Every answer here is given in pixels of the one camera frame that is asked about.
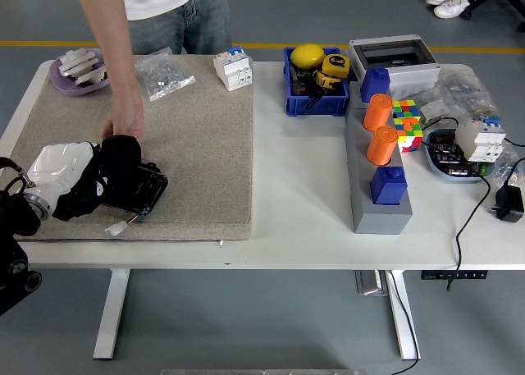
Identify yellow black tool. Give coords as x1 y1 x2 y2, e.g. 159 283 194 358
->
313 70 340 92

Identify clear crumpled plastic bag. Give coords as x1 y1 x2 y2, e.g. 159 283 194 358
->
486 139 525 190

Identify clear bag of metal hinges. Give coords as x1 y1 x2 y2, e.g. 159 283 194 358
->
418 89 462 124

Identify purple shallow dish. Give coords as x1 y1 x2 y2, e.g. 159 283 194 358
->
48 48 111 97

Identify grey electrical enclosure box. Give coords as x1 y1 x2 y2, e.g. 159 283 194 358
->
346 34 442 94

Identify yellow round object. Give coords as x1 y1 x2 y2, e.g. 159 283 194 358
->
290 43 327 70

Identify colourful puzzle cube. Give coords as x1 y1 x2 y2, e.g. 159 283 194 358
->
391 98 422 121
393 116 425 153

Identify black cable along leg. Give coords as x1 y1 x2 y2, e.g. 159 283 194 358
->
385 270 420 375

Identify black power adapter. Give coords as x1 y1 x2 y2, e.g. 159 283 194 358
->
491 185 525 223

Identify white connector with wires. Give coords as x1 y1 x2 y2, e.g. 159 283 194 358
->
104 215 139 235

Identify white plastic rail piece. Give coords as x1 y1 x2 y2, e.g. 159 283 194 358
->
59 56 99 77
73 65 110 85
60 48 94 64

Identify white blue circuit breaker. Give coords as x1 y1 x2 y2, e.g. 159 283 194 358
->
454 116 507 163
212 45 253 92

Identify grey block base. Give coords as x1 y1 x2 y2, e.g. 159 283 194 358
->
344 79 413 236

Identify light blue dish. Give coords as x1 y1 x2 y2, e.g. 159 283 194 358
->
423 128 499 184

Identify grey-brown table mat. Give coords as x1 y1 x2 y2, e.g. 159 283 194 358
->
10 54 254 242

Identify black glossy panel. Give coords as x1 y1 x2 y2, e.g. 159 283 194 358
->
102 161 169 223

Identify yellow black tape measure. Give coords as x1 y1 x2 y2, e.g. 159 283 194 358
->
321 53 352 80

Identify clear bag of small parts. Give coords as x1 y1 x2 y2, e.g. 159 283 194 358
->
433 68 495 121

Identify black table control panel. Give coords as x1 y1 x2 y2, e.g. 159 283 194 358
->
420 270 489 281

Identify dark electronic modules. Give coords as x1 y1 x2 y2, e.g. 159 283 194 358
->
431 130 481 177

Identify black adapter cord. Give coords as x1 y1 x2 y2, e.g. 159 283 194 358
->
503 158 525 190

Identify black cable over table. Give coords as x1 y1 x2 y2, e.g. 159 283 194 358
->
420 117 492 292

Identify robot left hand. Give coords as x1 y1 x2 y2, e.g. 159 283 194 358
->
26 141 110 222

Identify dark brown bin item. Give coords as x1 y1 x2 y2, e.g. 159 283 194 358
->
290 68 315 97

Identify orange cylinder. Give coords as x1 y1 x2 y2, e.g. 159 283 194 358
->
365 126 399 167
363 94 394 133

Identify blue square block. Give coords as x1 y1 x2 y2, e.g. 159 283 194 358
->
369 166 409 206
359 66 391 103

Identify white table leg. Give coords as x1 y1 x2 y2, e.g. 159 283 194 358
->
385 270 422 361
92 268 131 359

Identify person with white shoes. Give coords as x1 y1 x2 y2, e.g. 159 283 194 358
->
426 0 481 19

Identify metal box under table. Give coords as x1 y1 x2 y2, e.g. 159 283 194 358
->
354 270 389 297

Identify blue plastic bin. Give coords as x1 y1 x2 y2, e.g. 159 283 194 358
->
283 46 352 117

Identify clear bag of screws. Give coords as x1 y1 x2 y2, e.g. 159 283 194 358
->
134 46 196 103

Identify person's right hand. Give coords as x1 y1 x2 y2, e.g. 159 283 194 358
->
101 95 146 143

